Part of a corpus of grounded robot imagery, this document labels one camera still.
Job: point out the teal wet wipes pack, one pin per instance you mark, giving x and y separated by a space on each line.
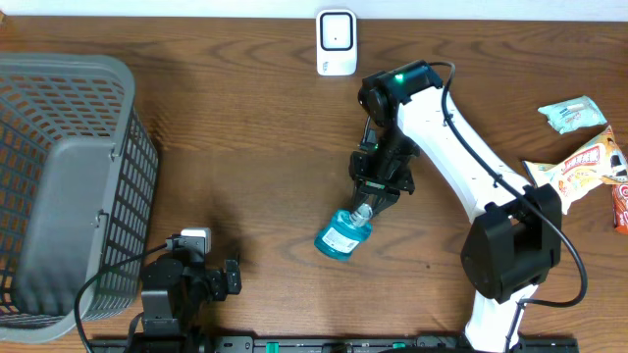
570 115

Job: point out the blue mouthwash bottle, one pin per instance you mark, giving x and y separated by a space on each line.
345 232

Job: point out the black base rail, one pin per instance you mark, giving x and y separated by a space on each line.
248 344

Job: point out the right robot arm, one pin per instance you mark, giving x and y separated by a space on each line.
511 246

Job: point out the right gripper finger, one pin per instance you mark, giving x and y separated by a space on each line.
383 200
360 195

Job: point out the white barcode scanner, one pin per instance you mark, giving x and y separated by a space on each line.
336 42

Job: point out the brown Top chocolate bar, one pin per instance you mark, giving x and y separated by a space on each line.
620 203

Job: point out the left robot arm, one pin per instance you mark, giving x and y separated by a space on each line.
175 287

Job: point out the yellow snack bag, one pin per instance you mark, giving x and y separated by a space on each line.
599 161

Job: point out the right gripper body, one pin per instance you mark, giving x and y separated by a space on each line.
387 167

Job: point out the grey plastic shopping basket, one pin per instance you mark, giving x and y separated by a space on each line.
78 173

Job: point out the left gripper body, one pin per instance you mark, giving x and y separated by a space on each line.
213 282

